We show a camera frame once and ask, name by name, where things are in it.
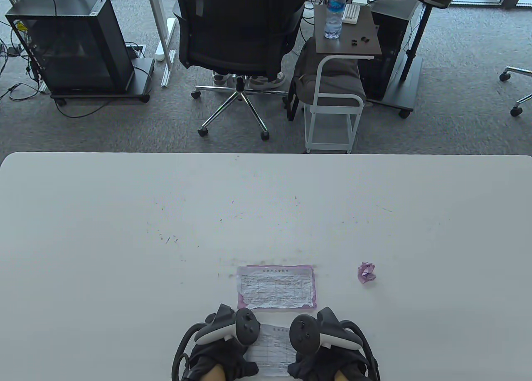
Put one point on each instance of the person's left hand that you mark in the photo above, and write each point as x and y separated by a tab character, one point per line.
232	360

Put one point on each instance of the person's right hand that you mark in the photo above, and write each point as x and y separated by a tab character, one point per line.
316	364

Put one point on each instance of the black and white controller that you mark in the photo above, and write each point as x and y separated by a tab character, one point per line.
247	327
303	333

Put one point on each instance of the white paper invoice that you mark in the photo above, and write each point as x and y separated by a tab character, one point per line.
274	285
270	352

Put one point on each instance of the pink paper invoice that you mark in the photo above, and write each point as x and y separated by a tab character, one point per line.
314	289
366	273

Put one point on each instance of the person's left forearm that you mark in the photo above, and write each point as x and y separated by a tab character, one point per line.
216	374

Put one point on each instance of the grey bag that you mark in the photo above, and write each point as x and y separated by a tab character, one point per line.
336	85

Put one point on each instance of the black wheeled platform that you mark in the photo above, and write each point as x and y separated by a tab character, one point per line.
141	77

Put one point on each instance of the black computer tower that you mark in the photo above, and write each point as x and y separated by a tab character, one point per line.
390	73

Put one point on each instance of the floor socket box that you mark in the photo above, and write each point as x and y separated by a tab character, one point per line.
135	51

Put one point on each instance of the black mesh office chair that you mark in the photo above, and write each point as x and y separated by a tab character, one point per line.
517	106
237	27

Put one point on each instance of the black standing desk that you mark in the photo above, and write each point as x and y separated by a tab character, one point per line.
415	44

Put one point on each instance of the white desk leg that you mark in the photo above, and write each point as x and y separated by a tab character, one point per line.
160	23

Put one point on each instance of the clear plastic water bottle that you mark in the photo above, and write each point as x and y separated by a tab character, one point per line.
334	13

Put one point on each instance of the white ribbed box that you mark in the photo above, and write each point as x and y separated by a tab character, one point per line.
352	14

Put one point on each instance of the black computer case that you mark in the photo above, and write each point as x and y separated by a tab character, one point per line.
75	44

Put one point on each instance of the brown side table white frame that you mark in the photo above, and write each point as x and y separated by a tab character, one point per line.
349	50

